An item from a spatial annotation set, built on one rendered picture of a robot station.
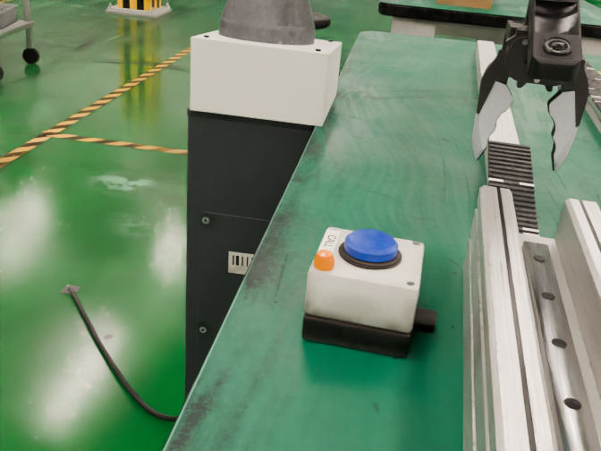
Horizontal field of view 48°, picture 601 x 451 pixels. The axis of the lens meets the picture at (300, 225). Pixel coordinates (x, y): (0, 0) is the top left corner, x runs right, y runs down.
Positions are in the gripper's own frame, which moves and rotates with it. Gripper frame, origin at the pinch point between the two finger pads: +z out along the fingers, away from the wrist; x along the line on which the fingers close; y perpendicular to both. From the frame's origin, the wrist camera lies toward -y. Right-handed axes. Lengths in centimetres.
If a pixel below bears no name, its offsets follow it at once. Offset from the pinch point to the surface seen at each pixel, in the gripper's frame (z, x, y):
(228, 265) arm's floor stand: 32, 39, 20
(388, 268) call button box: -0.3, 11.5, -31.9
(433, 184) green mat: 5.6, 8.6, 2.7
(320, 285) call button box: 0.8, 16.1, -34.1
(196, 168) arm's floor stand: 15, 45, 20
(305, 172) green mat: 5.6, 24.0, 0.2
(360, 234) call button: -1.7, 14.0, -29.8
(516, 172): 2.4, -0.6, 2.2
